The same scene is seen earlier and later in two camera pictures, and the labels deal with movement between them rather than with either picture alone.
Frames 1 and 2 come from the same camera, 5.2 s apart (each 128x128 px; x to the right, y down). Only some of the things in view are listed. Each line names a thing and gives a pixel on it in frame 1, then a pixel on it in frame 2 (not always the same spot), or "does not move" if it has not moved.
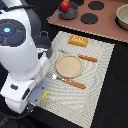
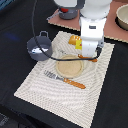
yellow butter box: [44, 95] -> [79, 44]
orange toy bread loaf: [78, 40] does not move
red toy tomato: [64, 6] does not move
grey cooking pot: [43, 41] does not move
